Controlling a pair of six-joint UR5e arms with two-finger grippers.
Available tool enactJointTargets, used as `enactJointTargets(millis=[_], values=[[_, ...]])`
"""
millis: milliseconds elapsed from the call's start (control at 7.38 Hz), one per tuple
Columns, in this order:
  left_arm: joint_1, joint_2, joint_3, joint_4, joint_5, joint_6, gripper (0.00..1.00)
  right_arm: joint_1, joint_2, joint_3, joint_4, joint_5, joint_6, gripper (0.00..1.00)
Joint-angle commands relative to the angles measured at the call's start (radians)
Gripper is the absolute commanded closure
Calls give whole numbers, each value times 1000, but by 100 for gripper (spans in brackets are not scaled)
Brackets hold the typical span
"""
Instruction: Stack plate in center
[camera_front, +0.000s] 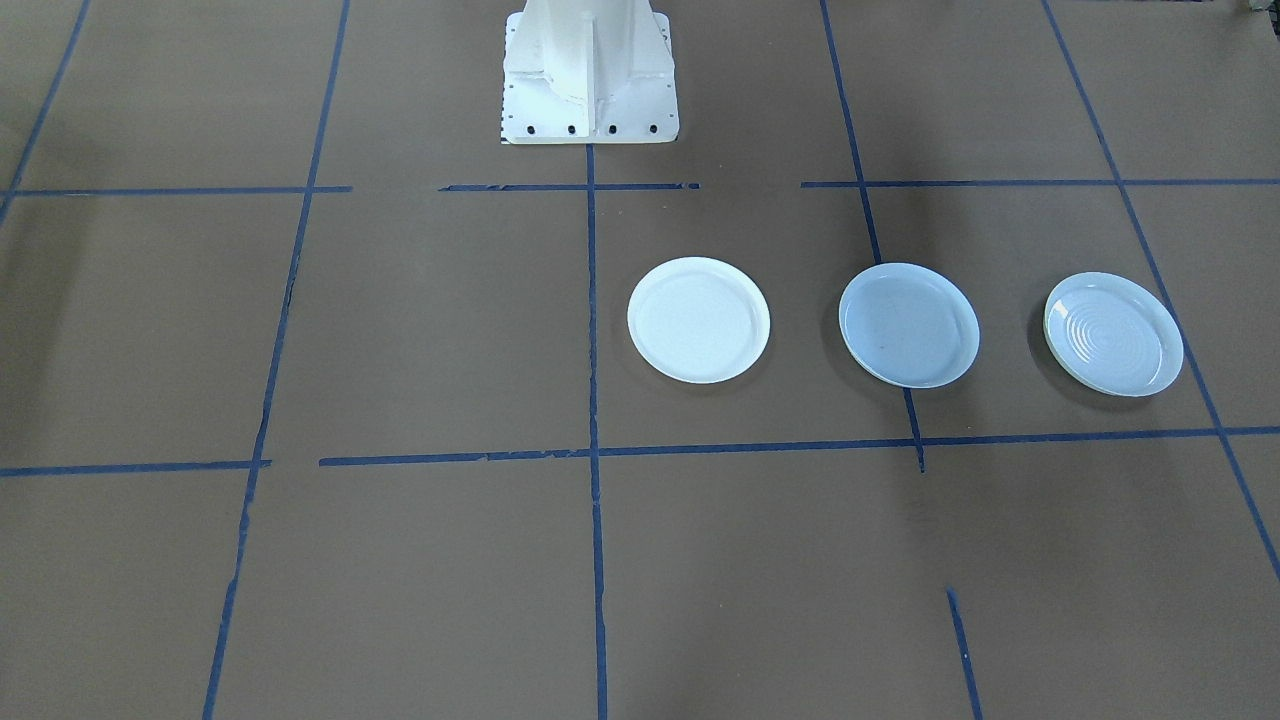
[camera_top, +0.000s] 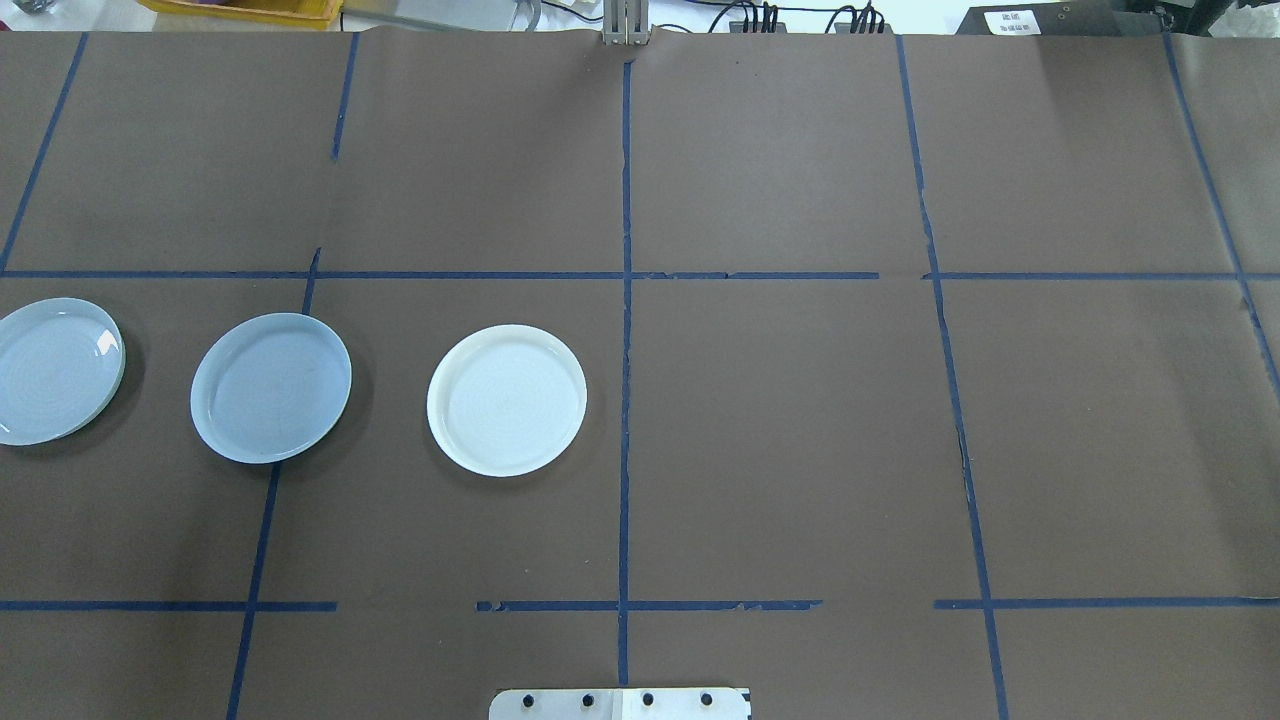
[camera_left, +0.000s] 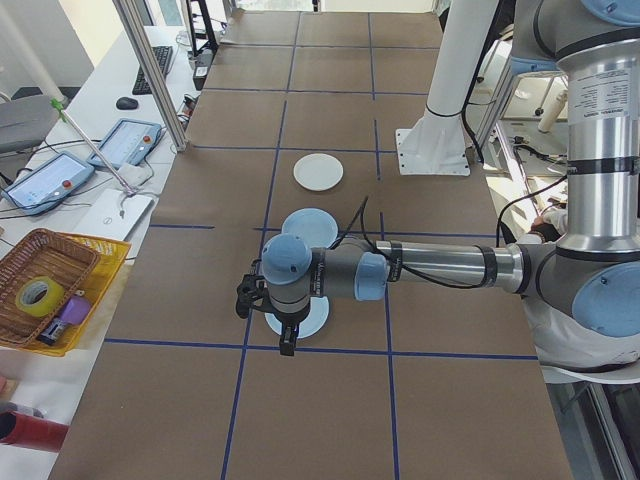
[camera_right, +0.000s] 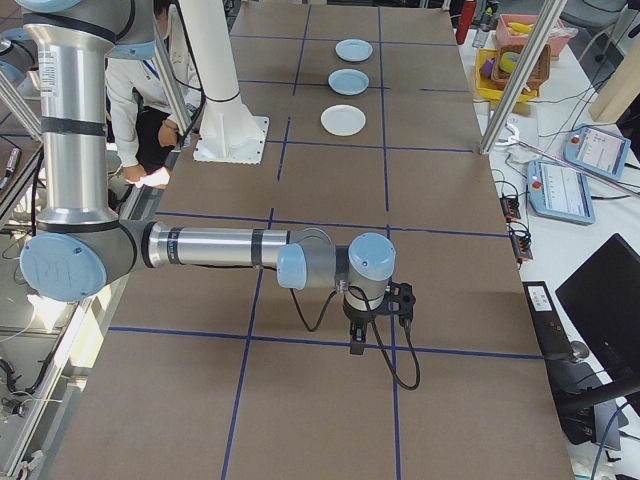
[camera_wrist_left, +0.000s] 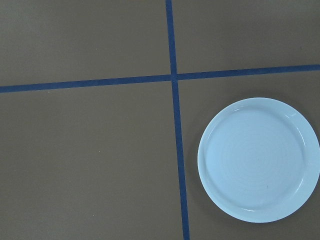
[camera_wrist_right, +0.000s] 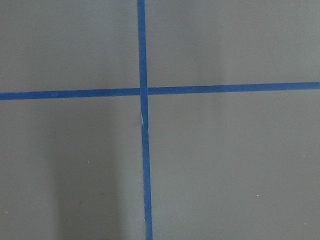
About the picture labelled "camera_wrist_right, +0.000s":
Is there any blue tape line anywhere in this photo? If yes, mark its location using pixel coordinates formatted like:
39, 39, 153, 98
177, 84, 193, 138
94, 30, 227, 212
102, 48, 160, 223
0, 81, 320, 102
136, 0, 154, 240

